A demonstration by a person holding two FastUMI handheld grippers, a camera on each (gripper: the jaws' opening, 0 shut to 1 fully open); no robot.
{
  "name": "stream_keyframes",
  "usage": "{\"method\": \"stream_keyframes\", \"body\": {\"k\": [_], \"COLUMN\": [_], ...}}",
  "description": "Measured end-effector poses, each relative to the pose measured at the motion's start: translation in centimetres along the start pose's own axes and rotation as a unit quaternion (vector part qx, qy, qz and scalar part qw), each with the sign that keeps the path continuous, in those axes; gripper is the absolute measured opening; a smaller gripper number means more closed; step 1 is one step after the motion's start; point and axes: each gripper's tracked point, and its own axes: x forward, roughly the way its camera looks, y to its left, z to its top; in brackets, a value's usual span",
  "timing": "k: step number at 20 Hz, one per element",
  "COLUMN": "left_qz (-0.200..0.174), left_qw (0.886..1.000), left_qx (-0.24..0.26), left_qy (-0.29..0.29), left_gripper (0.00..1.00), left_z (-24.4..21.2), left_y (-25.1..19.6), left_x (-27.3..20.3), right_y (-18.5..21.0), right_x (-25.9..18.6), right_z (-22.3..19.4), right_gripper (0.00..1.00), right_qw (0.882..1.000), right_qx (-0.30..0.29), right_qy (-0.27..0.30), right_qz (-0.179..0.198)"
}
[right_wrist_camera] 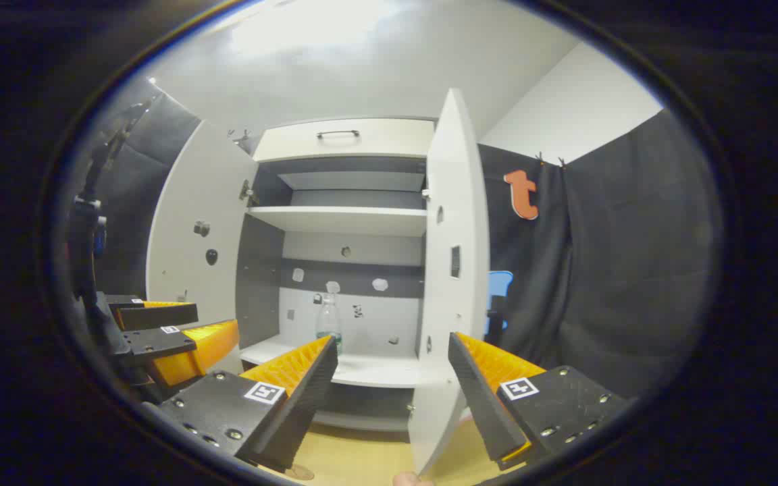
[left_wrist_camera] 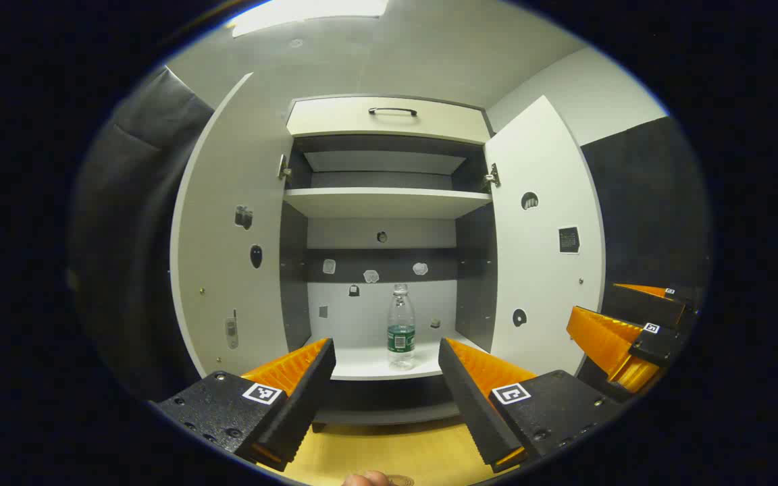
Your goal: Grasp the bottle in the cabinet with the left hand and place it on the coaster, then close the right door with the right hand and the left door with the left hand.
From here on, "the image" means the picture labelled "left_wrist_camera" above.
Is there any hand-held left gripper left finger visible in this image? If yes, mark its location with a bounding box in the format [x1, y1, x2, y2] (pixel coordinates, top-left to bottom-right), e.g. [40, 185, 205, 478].
[151, 336, 337, 472]

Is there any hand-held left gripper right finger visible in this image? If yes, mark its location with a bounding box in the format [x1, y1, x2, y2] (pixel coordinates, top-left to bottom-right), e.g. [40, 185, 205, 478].
[438, 336, 625, 473]

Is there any clear plastic bottle green label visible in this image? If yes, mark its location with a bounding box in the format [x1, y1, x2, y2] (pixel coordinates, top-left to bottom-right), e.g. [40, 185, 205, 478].
[387, 283, 417, 371]

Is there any white and grey cabinet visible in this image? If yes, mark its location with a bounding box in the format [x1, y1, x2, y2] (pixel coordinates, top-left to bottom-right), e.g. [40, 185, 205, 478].
[280, 94, 498, 434]

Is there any white cabinet shelf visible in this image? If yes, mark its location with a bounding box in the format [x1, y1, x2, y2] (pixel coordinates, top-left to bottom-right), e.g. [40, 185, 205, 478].
[284, 187, 492, 219]
[305, 332, 491, 381]

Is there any ceiling light panel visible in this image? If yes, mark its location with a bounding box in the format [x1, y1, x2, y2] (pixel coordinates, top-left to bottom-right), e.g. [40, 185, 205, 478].
[230, 0, 390, 38]

